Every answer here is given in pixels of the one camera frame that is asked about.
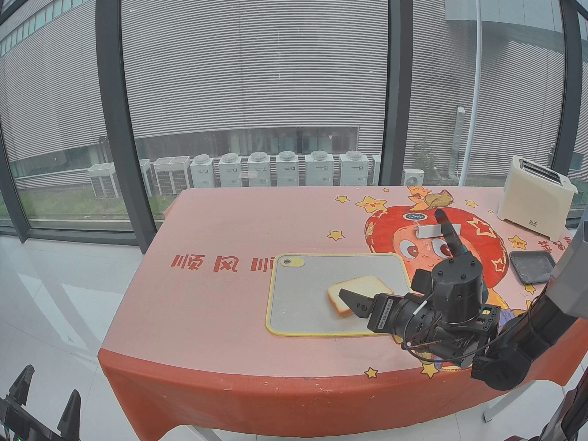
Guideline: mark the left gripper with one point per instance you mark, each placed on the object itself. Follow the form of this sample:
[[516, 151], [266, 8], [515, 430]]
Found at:
[[23, 423]]

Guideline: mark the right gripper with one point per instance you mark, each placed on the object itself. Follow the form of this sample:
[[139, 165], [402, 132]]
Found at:
[[402, 315]]

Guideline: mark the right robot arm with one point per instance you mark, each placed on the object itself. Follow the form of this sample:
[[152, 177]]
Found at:
[[459, 287]]

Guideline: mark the slice of bread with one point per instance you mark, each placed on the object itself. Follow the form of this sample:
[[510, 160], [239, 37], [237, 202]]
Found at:
[[363, 287]]

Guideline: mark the cream toaster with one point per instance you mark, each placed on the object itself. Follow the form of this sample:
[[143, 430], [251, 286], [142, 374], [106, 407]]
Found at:
[[535, 198]]

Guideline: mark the cutting board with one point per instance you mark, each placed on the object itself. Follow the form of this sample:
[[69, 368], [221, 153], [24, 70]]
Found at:
[[298, 306]]

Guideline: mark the dark grey tray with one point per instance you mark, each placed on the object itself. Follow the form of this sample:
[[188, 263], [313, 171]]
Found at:
[[532, 264]]

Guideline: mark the window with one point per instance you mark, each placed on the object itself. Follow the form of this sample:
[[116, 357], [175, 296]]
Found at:
[[257, 76]]

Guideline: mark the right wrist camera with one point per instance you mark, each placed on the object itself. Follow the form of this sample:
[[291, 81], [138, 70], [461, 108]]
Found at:
[[421, 282]]

